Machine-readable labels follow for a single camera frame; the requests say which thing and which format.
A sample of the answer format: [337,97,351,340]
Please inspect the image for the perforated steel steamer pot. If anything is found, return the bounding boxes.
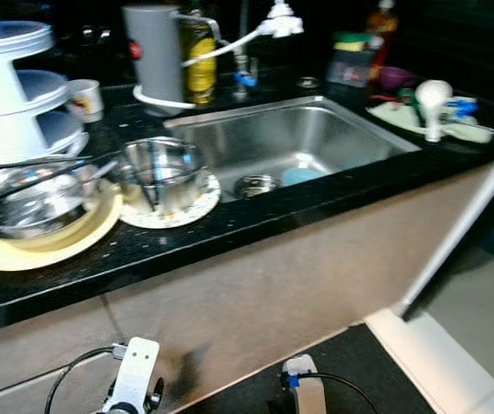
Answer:
[234,172,280,199]

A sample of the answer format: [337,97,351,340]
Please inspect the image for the light blue plate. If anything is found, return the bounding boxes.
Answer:
[279,166,329,188]

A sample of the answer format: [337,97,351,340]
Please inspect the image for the shallow grey drawer front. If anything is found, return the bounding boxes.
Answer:
[0,298,131,406]

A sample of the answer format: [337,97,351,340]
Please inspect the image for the deep grey drawer front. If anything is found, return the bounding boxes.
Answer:
[0,367,122,414]

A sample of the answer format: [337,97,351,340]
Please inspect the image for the grey stone cabinet front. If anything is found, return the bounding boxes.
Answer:
[104,154,494,406]

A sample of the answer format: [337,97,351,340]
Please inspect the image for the floral patterned plate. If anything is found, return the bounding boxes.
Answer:
[119,168,222,229]

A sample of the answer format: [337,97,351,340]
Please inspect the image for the wide steel bowl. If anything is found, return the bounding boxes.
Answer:
[0,164,101,241]

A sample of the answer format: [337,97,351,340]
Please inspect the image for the small steel pot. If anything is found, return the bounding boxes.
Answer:
[117,136,206,214]

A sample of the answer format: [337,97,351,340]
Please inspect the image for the black floor mat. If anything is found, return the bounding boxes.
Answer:
[173,323,454,414]

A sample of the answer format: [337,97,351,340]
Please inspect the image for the stainless steel sink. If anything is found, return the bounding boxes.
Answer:
[162,95,422,201]

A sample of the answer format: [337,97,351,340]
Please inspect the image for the white printed mug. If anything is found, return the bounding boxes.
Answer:
[66,78,105,123]

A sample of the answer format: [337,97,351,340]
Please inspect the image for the white tiered storage rack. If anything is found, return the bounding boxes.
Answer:
[0,0,91,166]

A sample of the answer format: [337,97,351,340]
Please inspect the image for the yellow oil bottle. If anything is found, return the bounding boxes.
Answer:
[182,9,219,106]

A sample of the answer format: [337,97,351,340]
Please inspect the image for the grey thermos jug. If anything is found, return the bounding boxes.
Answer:
[123,4,187,109]

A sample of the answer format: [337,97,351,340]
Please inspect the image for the steel faucet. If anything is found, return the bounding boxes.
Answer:
[232,0,260,96]

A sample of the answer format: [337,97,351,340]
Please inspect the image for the light green cloth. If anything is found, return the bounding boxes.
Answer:
[369,97,494,145]

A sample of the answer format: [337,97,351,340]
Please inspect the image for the blue plastic clip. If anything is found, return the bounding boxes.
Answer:
[445,97,480,120]

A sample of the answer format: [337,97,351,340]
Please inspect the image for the clear plastic container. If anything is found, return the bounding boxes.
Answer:
[328,43,377,87]

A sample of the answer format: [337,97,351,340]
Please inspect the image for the white faucet filter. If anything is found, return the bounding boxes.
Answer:
[260,0,305,40]

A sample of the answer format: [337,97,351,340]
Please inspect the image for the white plastic ladle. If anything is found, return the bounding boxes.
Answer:
[415,79,454,143]

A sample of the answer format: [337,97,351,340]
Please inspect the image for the purple cup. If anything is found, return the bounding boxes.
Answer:
[378,65,416,94]

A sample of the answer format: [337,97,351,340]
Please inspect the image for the yellow sponge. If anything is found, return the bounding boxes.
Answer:
[333,41,368,53]

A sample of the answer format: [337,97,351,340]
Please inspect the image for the green sponge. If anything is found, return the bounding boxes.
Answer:
[333,32,372,44]

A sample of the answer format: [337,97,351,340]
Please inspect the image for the red printed bottle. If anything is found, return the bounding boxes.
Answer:
[366,0,398,74]

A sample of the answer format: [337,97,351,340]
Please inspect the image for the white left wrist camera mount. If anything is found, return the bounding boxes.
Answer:
[109,336,161,413]

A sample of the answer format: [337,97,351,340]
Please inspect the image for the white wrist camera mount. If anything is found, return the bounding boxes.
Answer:
[283,354,328,414]
[109,336,161,413]

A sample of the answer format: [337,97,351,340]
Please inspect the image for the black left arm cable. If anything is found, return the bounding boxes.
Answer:
[44,343,128,414]

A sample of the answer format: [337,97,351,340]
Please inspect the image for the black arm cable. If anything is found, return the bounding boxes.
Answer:
[290,371,378,414]
[44,343,128,414]

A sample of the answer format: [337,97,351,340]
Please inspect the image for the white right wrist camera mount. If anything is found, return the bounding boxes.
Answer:
[283,354,328,414]

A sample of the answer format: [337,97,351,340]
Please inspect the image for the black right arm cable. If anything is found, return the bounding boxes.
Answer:
[290,371,378,414]

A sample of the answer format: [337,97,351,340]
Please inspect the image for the white hose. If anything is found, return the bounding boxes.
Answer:
[133,22,273,117]

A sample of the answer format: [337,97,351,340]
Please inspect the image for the red handled pliers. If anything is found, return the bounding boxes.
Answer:
[370,91,403,106]

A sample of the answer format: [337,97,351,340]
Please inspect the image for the green handled tool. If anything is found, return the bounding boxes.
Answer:
[399,86,424,126]

